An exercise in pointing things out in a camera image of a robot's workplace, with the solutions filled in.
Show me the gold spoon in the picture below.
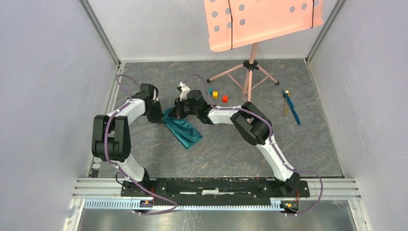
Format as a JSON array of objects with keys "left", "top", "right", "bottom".
[{"left": 283, "top": 90, "right": 290, "bottom": 115}]

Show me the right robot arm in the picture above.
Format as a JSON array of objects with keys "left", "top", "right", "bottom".
[{"left": 169, "top": 87, "right": 301, "bottom": 196}]

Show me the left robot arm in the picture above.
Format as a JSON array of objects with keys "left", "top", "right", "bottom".
[{"left": 91, "top": 83, "right": 163, "bottom": 196}]

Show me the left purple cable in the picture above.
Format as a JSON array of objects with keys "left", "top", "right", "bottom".
[{"left": 103, "top": 74, "right": 178, "bottom": 216}]

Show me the teal cloth napkin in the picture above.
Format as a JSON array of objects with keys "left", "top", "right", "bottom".
[{"left": 163, "top": 107, "right": 202, "bottom": 149}]

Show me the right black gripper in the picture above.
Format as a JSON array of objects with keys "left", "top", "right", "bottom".
[{"left": 167, "top": 97, "right": 199, "bottom": 120}]

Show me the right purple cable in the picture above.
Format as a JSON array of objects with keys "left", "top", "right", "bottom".
[{"left": 185, "top": 74, "right": 324, "bottom": 217}]

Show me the red cube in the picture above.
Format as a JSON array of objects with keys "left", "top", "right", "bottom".
[{"left": 222, "top": 95, "right": 229, "bottom": 103}]

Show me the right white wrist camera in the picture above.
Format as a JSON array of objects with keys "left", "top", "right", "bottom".
[{"left": 177, "top": 82, "right": 191, "bottom": 101}]

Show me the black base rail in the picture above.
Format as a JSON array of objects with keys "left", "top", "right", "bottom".
[{"left": 120, "top": 178, "right": 310, "bottom": 212}]

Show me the pink music stand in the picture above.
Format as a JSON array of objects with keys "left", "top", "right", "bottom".
[{"left": 204, "top": 0, "right": 324, "bottom": 101}]

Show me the blue handled utensil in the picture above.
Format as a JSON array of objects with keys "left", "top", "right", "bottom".
[{"left": 283, "top": 90, "right": 301, "bottom": 125}]

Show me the purple cable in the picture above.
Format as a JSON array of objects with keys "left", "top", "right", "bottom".
[
  {"left": 185, "top": 74, "right": 324, "bottom": 217},
  {"left": 103, "top": 74, "right": 178, "bottom": 216}
]

